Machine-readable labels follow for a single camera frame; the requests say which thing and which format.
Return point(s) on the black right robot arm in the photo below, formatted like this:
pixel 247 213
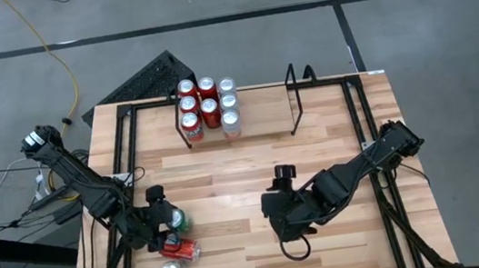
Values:
pixel 362 164

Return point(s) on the black table clamp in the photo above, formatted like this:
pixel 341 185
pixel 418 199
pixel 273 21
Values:
pixel 308 67
pixel 289 69

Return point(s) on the red Coca-Cola can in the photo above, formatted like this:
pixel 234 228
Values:
pixel 206 85
pixel 209 108

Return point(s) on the silver mounting plate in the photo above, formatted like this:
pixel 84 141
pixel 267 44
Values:
pixel 123 178

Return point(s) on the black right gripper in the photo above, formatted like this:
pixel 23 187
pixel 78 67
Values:
pixel 297 209

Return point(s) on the black aluminium table frame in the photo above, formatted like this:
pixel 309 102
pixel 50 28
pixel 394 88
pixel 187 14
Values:
pixel 349 93

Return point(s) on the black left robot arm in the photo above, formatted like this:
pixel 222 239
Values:
pixel 75 177

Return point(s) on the red can with black label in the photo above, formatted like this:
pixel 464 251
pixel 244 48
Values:
pixel 180 250

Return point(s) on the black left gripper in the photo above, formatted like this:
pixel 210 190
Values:
pixel 145 223

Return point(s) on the green Sprite can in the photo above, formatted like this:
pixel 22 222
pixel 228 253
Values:
pixel 181 221

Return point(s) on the silver can edge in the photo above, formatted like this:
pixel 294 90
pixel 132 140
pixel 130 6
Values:
pixel 228 102

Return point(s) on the black floor beam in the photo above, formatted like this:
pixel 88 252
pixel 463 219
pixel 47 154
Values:
pixel 29 251

